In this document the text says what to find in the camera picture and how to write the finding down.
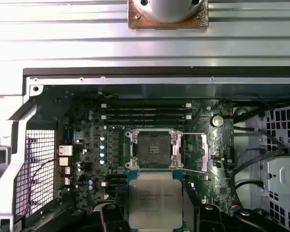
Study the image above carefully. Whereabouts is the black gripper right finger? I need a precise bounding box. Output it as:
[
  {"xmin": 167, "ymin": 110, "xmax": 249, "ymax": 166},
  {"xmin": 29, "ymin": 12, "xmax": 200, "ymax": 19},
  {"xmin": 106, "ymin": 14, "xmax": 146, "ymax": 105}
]
[{"xmin": 183, "ymin": 182, "xmax": 290, "ymax": 232}]

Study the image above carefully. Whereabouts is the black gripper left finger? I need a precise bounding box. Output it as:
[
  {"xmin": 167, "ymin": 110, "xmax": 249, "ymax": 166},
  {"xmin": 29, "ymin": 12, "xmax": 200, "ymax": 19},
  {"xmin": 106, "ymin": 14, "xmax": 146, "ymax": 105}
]
[{"xmin": 26, "ymin": 202, "xmax": 130, "ymax": 232}]

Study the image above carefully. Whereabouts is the silver-topped CPU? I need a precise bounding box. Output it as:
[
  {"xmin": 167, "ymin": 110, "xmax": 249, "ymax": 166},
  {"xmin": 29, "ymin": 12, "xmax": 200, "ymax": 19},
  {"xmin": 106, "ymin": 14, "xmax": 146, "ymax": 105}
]
[{"xmin": 127, "ymin": 170, "xmax": 184, "ymax": 230}]

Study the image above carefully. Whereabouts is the metal socket cover frame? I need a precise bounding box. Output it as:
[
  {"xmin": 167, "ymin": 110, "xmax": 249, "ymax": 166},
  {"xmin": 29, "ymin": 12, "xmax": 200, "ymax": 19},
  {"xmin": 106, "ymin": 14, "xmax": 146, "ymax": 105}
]
[{"xmin": 171, "ymin": 131, "xmax": 212, "ymax": 174}]

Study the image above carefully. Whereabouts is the CPU socket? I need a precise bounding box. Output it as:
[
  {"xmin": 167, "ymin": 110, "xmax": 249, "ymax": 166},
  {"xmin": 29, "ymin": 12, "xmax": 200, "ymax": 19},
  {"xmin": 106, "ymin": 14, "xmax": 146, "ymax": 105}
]
[{"xmin": 124, "ymin": 128, "xmax": 184, "ymax": 170}]

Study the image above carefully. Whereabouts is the RAM slot with black clips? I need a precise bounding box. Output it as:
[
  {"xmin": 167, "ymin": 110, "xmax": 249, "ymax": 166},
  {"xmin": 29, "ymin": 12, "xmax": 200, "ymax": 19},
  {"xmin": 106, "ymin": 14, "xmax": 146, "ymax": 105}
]
[
  {"xmin": 105, "ymin": 109, "xmax": 187, "ymax": 115},
  {"xmin": 105, "ymin": 120, "xmax": 187, "ymax": 127}
]

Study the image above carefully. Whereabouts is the RAM slot with white clips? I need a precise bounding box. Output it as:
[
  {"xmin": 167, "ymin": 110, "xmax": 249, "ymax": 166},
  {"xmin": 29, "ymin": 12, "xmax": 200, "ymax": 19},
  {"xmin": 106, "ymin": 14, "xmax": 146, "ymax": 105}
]
[
  {"xmin": 101, "ymin": 115, "xmax": 192, "ymax": 121},
  {"xmin": 101, "ymin": 103, "xmax": 192, "ymax": 109}
]

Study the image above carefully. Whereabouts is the green motherboard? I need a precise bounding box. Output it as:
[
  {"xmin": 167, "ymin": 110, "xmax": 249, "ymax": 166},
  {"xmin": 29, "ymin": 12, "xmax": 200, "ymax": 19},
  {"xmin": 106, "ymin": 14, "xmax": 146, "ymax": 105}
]
[{"xmin": 58, "ymin": 96, "xmax": 235, "ymax": 218}]

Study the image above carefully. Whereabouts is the silver metal drive cage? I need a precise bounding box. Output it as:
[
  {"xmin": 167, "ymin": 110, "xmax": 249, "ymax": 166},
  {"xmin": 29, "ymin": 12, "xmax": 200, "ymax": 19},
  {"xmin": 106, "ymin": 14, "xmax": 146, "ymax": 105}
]
[{"xmin": 261, "ymin": 102, "xmax": 290, "ymax": 232}]

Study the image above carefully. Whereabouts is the round silver coin battery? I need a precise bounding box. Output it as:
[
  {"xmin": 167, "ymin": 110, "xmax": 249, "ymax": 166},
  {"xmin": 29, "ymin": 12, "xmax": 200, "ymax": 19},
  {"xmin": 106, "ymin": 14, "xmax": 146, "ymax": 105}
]
[{"xmin": 209, "ymin": 114, "xmax": 225, "ymax": 128}]

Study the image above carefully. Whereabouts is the black and silver PC case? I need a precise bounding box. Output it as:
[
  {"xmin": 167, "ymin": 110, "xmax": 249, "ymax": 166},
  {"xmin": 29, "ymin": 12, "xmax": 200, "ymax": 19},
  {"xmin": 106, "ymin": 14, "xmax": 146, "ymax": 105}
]
[{"xmin": 0, "ymin": 67, "xmax": 290, "ymax": 232}]

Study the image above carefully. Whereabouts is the black cable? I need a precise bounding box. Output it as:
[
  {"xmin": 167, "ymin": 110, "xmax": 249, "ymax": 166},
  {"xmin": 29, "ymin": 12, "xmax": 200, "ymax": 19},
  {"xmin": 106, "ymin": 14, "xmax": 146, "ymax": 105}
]
[
  {"xmin": 233, "ymin": 125, "xmax": 290, "ymax": 155},
  {"xmin": 233, "ymin": 180, "xmax": 265, "ymax": 194},
  {"xmin": 228, "ymin": 147, "xmax": 290, "ymax": 184}
]

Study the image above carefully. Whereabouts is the square brown base plate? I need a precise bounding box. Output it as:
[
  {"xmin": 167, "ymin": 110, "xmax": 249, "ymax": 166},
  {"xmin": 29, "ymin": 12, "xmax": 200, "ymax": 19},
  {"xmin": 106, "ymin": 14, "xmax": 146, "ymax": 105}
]
[{"xmin": 127, "ymin": 0, "xmax": 210, "ymax": 30}]

